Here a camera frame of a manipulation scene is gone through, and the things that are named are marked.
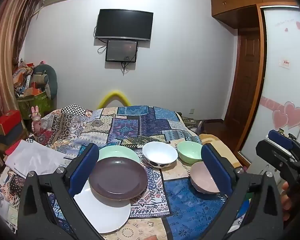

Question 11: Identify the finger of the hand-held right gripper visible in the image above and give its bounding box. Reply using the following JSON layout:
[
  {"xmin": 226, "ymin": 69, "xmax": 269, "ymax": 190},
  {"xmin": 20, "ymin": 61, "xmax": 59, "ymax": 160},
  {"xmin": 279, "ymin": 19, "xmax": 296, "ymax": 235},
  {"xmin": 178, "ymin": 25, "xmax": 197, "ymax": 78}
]
[
  {"xmin": 255, "ymin": 139, "xmax": 295, "ymax": 181},
  {"xmin": 268, "ymin": 129, "xmax": 294, "ymax": 150}
]

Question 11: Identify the white bowl with black spots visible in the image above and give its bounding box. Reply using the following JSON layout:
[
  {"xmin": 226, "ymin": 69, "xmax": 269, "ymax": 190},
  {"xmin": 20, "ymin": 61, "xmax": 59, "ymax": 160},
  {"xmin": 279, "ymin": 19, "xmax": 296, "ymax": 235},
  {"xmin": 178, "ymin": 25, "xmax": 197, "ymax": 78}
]
[{"xmin": 142, "ymin": 141, "xmax": 178, "ymax": 169}]

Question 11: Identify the green plate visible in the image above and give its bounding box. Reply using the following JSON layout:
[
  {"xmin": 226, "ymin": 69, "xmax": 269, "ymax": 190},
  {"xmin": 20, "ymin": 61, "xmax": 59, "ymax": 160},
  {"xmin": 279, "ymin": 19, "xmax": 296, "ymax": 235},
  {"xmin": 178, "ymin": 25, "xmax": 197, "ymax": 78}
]
[{"xmin": 97, "ymin": 146, "xmax": 140, "ymax": 165}]

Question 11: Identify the patchwork printed blanket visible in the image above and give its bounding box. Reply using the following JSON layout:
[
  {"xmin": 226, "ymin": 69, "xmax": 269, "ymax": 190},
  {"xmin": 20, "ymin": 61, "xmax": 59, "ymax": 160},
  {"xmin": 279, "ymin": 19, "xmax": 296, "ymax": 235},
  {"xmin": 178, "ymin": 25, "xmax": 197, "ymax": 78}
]
[{"xmin": 0, "ymin": 104, "xmax": 240, "ymax": 240}]

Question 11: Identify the black wall television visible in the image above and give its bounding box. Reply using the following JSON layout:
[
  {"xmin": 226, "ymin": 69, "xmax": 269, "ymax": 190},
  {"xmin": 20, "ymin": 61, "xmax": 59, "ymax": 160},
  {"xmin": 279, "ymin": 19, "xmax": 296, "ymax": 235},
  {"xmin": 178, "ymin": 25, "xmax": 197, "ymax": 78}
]
[{"xmin": 95, "ymin": 9, "xmax": 154, "ymax": 42}]

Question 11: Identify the striped brown curtain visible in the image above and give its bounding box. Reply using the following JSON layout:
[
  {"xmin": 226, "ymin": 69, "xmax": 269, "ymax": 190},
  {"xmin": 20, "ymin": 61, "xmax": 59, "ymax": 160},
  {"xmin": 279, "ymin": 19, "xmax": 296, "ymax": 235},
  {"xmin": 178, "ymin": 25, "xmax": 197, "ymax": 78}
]
[{"xmin": 0, "ymin": 0, "xmax": 44, "ymax": 155}]

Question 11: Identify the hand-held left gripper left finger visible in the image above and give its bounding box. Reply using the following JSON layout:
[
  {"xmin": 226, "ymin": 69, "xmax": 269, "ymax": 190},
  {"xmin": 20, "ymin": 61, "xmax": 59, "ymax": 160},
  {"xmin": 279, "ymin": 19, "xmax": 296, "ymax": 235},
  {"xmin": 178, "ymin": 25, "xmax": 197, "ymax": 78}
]
[{"xmin": 17, "ymin": 144, "xmax": 103, "ymax": 240}]

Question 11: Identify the white printed bag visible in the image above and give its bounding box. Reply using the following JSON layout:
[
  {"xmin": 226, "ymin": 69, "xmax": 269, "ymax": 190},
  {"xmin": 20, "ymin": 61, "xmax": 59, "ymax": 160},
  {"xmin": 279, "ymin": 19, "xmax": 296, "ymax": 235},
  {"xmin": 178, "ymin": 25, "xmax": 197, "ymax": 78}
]
[{"xmin": 230, "ymin": 195, "xmax": 252, "ymax": 233}]

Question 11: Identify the white plate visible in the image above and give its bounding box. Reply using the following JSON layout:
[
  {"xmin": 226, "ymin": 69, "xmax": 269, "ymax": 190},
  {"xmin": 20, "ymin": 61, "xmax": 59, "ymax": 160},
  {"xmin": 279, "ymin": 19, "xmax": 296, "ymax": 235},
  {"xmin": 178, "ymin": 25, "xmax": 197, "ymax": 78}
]
[{"xmin": 72, "ymin": 180, "xmax": 132, "ymax": 235}]

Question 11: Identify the person's right hand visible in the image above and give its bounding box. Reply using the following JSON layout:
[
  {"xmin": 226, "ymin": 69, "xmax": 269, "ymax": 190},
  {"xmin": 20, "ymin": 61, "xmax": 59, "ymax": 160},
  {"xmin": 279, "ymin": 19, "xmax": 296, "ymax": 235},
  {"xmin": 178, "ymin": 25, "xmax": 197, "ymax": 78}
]
[{"xmin": 281, "ymin": 181, "xmax": 291, "ymax": 221}]

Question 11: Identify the purple plate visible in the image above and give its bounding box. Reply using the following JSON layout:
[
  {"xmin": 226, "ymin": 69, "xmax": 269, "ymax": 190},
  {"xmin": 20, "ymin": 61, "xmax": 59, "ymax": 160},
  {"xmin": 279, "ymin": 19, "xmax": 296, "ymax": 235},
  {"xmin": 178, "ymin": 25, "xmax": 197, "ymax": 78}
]
[{"xmin": 89, "ymin": 156, "xmax": 148, "ymax": 201}]

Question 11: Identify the white plastic bag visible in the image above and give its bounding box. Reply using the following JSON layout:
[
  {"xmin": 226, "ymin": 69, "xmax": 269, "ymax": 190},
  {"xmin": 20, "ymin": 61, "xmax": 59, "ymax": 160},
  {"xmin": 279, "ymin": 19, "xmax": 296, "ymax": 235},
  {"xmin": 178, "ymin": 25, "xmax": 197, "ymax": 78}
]
[{"xmin": 5, "ymin": 139, "xmax": 77, "ymax": 178}]

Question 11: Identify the pile of boxes and bags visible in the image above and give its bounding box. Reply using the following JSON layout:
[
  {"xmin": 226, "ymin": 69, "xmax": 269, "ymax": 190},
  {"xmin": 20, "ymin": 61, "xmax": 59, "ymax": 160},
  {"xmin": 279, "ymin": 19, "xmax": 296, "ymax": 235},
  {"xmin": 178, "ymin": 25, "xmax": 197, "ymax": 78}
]
[{"xmin": 12, "ymin": 60, "xmax": 49, "ymax": 98}]

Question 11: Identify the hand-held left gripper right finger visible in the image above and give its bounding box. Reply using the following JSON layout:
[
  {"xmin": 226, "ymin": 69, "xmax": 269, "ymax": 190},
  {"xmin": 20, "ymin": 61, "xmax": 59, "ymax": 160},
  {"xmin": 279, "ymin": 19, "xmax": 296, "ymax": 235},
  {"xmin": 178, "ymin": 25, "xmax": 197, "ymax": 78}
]
[{"xmin": 201, "ymin": 144, "xmax": 284, "ymax": 240}]

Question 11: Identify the dark blue box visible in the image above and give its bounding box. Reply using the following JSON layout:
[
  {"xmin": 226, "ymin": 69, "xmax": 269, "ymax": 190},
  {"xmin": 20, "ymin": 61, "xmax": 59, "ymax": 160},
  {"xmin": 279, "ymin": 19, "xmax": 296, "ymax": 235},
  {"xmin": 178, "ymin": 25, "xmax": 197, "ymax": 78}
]
[{"xmin": 0, "ymin": 123, "xmax": 25, "ymax": 145}]

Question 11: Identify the red gift box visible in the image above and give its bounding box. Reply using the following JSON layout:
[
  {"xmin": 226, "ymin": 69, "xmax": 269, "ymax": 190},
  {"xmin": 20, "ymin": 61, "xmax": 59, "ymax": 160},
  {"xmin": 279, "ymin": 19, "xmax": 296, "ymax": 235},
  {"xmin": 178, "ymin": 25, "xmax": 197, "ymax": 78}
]
[{"xmin": 0, "ymin": 110, "xmax": 23, "ymax": 135}]

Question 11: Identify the pink bowl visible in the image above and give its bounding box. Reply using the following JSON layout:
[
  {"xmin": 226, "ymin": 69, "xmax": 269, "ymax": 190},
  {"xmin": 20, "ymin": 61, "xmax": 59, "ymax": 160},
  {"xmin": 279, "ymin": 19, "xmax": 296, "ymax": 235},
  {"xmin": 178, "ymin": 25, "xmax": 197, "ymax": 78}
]
[{"xmin": 189, "ymin": 161, "xmax": 228, "ymax": 194}]

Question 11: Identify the yellow foam tube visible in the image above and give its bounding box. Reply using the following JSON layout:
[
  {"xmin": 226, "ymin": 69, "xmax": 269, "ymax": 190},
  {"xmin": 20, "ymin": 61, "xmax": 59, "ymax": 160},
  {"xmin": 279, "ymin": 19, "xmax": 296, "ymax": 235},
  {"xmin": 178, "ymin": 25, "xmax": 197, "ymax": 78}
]
[{"xmin": 97, "ymin": 89, "xmax": 132, "ymax": 110}]

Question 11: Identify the small black wall monitor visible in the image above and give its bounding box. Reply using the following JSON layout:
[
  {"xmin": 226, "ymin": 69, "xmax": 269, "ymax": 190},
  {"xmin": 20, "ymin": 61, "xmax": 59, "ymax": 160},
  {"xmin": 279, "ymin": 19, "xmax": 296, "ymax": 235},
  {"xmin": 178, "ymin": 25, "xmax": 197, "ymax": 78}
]
[{"xmin": 105, "ymin": 39, "xmax": 138, "ymax": 63}]

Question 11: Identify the pink bunny toy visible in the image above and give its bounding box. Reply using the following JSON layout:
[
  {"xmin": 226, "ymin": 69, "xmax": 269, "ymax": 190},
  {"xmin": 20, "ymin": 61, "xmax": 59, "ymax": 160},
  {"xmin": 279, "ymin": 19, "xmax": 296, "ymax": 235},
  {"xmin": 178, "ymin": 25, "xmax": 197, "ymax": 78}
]
[{"xmin": 30, "ymin": 106, "xmax": 42, "ymax": 133}]

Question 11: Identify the green paper bag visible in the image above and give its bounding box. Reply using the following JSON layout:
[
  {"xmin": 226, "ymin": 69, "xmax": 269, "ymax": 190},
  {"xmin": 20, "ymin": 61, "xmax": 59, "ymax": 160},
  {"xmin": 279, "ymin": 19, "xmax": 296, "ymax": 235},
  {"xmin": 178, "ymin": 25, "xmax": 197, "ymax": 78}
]
[{"xmin": 17, "ymin": 90, "xmax": 52, "ymax": 119}]

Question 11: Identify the grey curved pillow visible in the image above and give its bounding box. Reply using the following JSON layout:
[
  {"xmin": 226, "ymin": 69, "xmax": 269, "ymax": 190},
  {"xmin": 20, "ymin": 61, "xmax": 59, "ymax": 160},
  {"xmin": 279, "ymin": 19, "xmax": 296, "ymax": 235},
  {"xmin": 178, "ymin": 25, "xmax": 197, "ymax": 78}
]
[{"xmin": 34, "ymin": 64, "xmax": 58, "ymax": 100}]

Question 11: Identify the brown wooden wardrobe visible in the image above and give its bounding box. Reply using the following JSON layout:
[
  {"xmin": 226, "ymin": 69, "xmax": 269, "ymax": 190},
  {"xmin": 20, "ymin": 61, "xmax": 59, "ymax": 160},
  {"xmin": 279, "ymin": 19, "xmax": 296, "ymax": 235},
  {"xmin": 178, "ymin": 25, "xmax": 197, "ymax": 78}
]
[{"xmin": 211, "ymin": 0, "xmax": 300, "ymax": 160}]

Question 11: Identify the green bowl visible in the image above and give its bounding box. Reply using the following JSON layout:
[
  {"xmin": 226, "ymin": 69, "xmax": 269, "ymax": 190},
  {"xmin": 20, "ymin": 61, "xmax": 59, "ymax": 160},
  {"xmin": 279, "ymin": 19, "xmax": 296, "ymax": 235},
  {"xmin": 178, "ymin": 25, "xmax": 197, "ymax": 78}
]
[{"xmin": 177, "ymin": 140, "xmax": 204, "ymax": 165}]

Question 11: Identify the dark patterned cloth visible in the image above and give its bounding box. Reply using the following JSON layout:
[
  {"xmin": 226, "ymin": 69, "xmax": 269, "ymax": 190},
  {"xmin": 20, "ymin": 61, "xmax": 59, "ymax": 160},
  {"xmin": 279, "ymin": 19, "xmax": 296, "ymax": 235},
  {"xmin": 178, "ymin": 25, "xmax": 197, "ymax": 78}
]
[{"xmin": 182, "ymin": 116, "xmax": 203, "ymax": 131}]

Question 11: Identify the white sliding door with hearts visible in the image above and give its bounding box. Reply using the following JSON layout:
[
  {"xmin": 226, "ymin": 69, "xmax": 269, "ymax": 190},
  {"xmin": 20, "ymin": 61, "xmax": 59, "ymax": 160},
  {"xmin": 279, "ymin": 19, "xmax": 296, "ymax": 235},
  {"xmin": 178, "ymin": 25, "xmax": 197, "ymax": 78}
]
[{"xmin": 241, "ymin": 5, "xmax": 300, "ymax": 160}]

